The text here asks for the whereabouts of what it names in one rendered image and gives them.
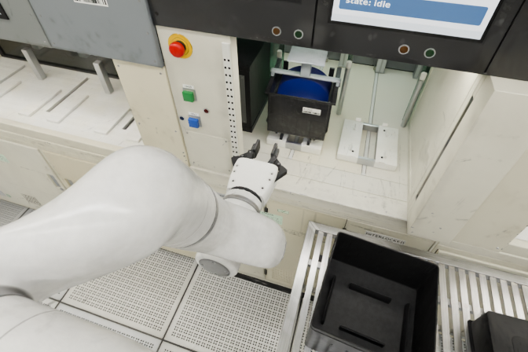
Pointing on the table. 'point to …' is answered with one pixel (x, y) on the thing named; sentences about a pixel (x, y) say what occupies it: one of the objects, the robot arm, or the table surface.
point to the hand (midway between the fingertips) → (265, 150)
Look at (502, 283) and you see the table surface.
